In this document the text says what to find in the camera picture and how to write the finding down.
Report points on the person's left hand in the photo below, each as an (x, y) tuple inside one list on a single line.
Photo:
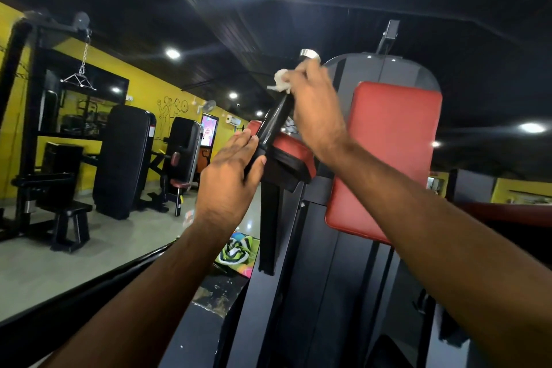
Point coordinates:
[(228, 191)]

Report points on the person's right hand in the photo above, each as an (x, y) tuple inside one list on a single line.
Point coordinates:
[(319, 113)]

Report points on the white cleaning wipe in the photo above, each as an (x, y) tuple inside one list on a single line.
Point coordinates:
[(280, 79)]

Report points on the person's left forearm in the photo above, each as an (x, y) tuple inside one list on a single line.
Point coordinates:
[(138, 303)]

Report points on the orange black edged panel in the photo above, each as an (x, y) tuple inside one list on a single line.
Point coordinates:
[(203, 160)]

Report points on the red machine pad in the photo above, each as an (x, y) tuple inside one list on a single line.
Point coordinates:
[(509, 214), (293, 145), (388, 130)]

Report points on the maroon seat pad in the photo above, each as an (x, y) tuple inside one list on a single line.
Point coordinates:
[(180, 184)]

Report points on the green black striped towel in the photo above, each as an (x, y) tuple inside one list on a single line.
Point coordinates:
[(235, 251)]

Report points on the maroon chest pad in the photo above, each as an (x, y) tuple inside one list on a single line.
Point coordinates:
[(175, 159)]

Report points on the pink blue poster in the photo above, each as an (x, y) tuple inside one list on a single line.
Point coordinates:
[(209, 130)]

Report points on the dark weight stack shroud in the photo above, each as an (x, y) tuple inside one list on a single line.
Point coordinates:
[(183, 143)]

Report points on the white air conditioner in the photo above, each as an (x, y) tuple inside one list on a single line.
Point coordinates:
[(233, 120)]

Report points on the black lever row machine frame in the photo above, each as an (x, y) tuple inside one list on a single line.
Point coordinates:
[(178, 204)]

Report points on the grey wall fan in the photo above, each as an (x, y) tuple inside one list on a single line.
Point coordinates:
[(209, 105)]

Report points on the black steel rack frame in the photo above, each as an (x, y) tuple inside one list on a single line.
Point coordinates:
[(310, 294)]

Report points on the black framed wall mirror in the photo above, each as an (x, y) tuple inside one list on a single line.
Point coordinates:
[(108, 74)]

